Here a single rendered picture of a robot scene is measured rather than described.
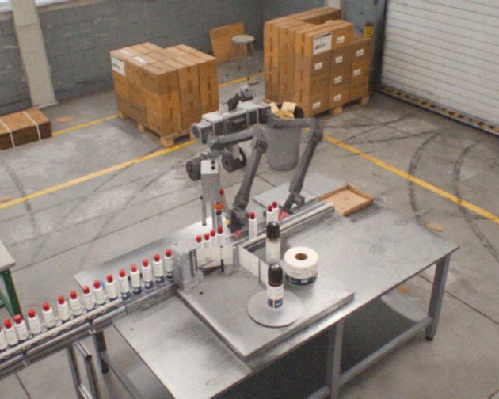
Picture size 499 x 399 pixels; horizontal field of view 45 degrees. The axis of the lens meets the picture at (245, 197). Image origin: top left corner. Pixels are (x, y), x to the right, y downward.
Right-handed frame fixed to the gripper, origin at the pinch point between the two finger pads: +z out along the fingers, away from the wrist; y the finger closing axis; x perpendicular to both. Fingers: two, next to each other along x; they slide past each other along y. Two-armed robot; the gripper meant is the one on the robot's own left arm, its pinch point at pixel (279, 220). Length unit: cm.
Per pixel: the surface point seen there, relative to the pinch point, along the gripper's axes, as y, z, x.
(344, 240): 33.8, -8.7, 28.4
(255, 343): 72, 55, -59
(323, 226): 13.4, -9.1, 28.6
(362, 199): 6, -39, 65
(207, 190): -3, 0, -68
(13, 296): -98, 131, -94
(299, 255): 44, 9, -23
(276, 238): 30.9, 7.0, -33.0
